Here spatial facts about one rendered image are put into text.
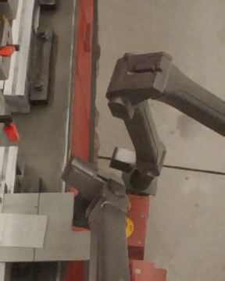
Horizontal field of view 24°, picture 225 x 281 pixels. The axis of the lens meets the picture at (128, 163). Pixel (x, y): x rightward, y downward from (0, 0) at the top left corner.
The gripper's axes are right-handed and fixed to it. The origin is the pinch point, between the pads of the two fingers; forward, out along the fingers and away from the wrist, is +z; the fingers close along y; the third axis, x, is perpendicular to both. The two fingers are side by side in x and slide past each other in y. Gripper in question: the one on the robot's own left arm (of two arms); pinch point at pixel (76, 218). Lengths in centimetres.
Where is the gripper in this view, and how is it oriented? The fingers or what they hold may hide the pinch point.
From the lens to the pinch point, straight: 126.8
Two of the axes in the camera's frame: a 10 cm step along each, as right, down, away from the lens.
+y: -0.2, 8.7, -5.0
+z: -4.6, 4.3, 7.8
